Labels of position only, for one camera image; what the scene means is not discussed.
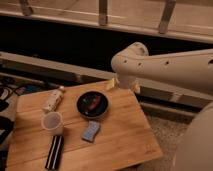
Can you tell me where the black round bowl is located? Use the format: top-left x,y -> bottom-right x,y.
77,91 -> 109,119

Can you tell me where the white plastic bottle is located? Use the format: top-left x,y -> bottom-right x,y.
42,86 -> 65,113

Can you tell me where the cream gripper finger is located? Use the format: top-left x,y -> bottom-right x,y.
133,83 -> 140,94
106,78 -> 118,91

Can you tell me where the blue sponge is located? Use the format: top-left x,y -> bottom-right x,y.
81,121 -> 101,143

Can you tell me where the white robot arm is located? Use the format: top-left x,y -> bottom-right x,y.
111,42 -> 213,171

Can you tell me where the red item in bowl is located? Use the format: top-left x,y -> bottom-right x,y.
88,96 -> 101,110

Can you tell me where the black white striped box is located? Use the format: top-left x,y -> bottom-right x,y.
45,135 -> 64,170

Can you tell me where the metal shelf rail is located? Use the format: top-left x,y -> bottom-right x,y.
0,49 -> 213,107

